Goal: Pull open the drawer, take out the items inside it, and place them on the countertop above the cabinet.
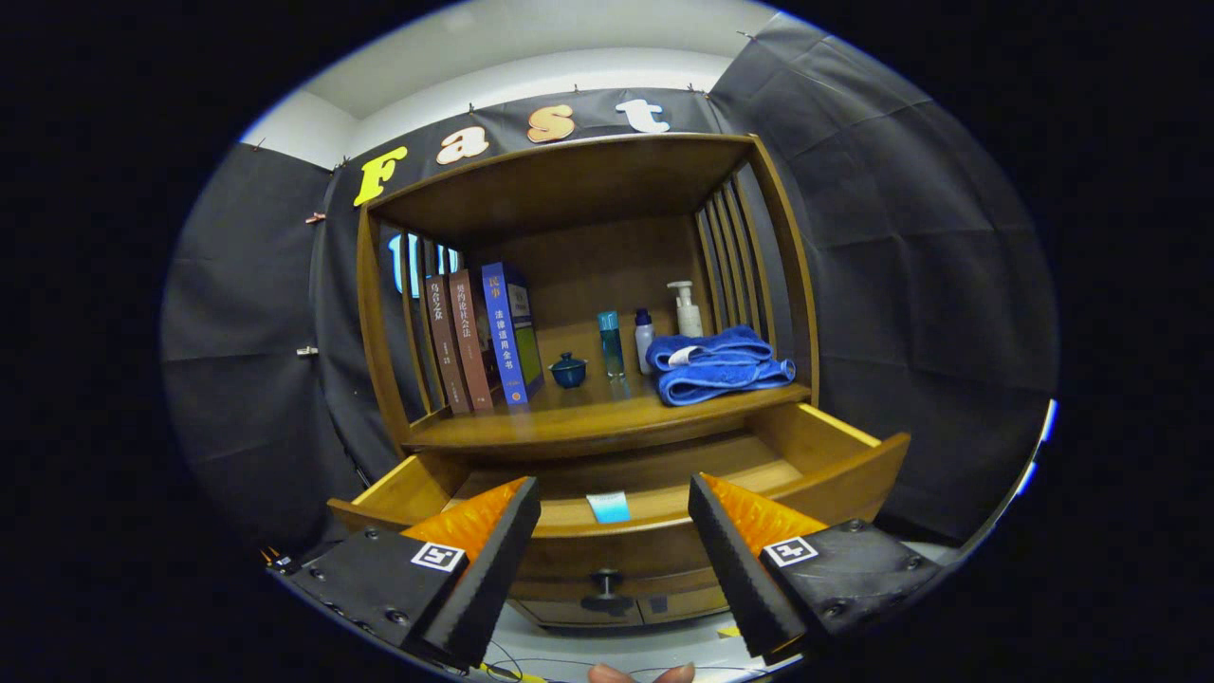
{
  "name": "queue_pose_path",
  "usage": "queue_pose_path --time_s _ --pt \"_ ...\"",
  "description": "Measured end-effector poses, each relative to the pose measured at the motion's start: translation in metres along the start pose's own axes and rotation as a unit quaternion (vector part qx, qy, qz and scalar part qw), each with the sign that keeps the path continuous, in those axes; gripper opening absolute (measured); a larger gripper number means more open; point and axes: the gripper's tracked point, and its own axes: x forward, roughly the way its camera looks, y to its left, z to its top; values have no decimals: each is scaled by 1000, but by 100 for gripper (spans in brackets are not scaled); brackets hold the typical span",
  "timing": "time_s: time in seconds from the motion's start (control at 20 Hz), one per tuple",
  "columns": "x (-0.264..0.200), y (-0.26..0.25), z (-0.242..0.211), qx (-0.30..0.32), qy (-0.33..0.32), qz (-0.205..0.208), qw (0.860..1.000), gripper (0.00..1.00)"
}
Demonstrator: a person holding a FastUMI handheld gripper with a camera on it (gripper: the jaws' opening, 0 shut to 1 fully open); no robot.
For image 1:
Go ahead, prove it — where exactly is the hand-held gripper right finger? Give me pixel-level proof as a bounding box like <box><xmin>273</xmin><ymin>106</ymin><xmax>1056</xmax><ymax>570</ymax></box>
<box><xmin>688</xmin><ymin>472</ymin><xmax>943</xmax><ymax>662</ymax></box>

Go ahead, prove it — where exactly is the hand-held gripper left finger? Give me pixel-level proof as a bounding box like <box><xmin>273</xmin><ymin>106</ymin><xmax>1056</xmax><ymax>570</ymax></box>
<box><xmin>268</xmin><ymin>476</ymin><xmax>542</xmax><ymax>670</ymax></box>

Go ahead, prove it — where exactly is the wooden drawer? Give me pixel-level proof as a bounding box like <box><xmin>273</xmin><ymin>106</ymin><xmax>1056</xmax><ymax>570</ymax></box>
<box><xmin>327</xmin><ymin>403</ymin><xmax>911</xmax><ymax>613</ymax></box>

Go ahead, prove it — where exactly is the wooden cabinet door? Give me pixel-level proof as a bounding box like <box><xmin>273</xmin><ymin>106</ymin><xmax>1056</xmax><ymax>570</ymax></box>
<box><xmin>637</xmin><ymin>586</ymin><xmax>731</xmax><ymax>624</ymax></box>
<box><xmin>512</xmin><ymin>598</ymin><xmax>646</xmax><ymax>629</ymax></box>

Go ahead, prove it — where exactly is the wooden countertop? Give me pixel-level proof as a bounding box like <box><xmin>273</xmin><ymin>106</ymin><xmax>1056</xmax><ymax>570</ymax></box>
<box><xmin>403</xmin><ymin>375</ymin><xmax>813</xmax><ymax>452</ymax></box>

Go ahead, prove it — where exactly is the wooden cabinet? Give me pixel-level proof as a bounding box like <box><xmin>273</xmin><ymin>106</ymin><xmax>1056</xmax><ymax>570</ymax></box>
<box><xmin>327</xmin><ymin>133</ymin><xmax>911</xmax><ymax>629</ymax></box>

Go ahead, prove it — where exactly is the blue folded towel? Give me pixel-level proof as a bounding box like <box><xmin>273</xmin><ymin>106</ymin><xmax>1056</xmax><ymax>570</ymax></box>
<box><xmin>645</xmin><ymin>325</ymin><xmax>798</xmax><ymax>407</ymax></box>

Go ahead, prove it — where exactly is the dark brown book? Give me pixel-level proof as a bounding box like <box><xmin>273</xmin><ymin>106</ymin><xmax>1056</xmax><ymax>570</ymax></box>
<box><xmin>424</xmin><ymin>275</ymin><xmax>472</xmax><ymax>415</ymax></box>

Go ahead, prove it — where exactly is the reddish brown book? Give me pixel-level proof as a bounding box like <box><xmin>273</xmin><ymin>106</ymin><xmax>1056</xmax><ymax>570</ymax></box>
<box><xmin>448</xmin><ymin>268</ymin><xmax>496</xmax><ymax>411</ymax></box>

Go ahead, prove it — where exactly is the blue book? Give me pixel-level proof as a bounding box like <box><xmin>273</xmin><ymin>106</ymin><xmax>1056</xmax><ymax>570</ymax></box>
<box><xmin>480</xmin><ymin>262</ymin><xmax>545</xmax><ymax>407</ymax></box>

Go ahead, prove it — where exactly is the teal clear bottle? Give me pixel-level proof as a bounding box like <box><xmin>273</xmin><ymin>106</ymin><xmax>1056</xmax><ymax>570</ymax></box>
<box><xmin>598</xmin><ymin>310</ymin><xmax>627</xmax><ymax>380</ymax></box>

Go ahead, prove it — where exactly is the white pump bottle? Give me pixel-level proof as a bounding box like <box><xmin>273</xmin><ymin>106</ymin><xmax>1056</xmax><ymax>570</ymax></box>
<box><xmin>667</xmin><ymin>280</ymin><xmax>705</xmax><ymax>339</ymax></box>

